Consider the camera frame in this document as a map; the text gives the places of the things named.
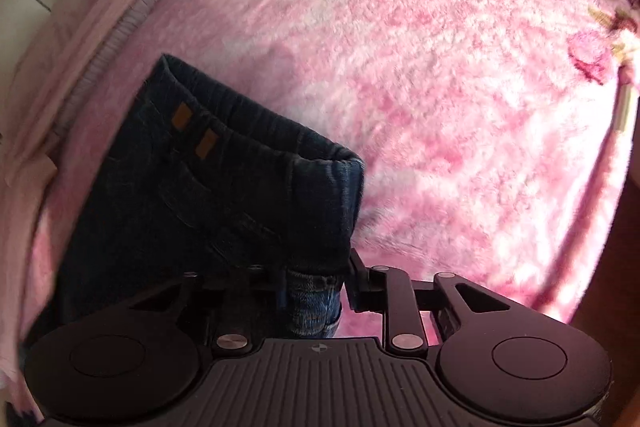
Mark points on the dark blue jeans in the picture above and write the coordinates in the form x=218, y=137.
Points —
x=200, y=207

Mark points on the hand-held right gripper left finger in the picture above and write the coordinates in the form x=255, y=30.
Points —
x=260, y=279

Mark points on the pink floral fleece blanket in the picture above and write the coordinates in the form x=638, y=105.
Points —
x=425, y=132

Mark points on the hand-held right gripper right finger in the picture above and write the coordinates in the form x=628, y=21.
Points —
x=356, y=274

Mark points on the pink bed sheet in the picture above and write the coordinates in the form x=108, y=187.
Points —
x=95, y=12

